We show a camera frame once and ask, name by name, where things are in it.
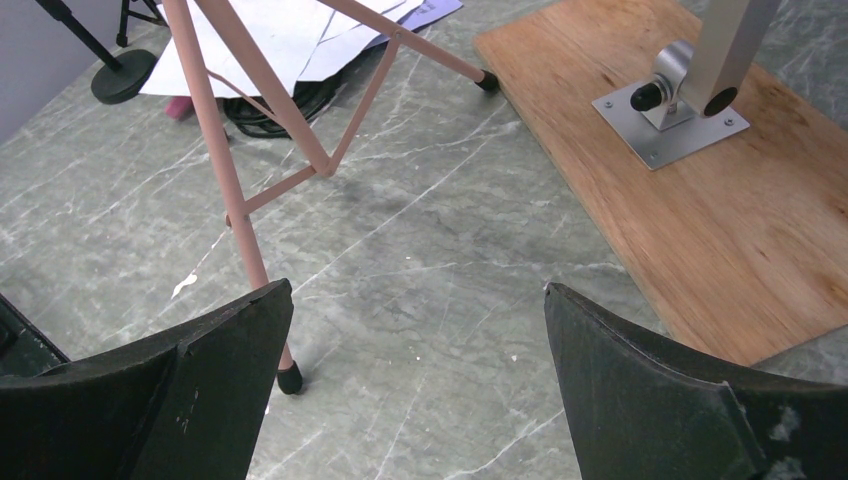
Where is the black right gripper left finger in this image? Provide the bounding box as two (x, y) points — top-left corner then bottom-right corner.
(1, 279), (293, 479)

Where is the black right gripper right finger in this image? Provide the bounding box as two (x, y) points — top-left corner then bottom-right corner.
(544, 283), (847, 479)

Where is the pink tripod music stand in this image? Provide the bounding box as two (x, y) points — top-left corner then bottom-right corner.
(162, 0), (501, 396)

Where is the black round-base mic stand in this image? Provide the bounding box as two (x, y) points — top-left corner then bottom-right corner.
(36, 0), (157, 105)

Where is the grey paper sheet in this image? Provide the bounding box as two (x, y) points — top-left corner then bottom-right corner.
(141, 0), (333, 97)

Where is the blue sheet music page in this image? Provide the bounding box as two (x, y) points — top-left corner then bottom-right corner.
(382, 0), (464, 31)

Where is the pink small microphone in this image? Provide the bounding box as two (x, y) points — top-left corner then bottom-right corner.
(164, 97), (194, 121)

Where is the black tripod mic stand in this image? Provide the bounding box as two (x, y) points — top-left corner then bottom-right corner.
(116, 0), (167, 48)

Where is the wooden board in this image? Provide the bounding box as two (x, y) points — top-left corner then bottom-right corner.
(474, 1), (847, 365)

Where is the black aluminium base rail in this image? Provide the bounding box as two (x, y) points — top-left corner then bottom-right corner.
(1, 296), (70, 378)

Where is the silver metal bracket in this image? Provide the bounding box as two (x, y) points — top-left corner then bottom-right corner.
(592, 0), (779, 171)

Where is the coiled black cable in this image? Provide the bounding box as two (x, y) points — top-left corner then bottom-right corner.
(221, 69), (346, 140)

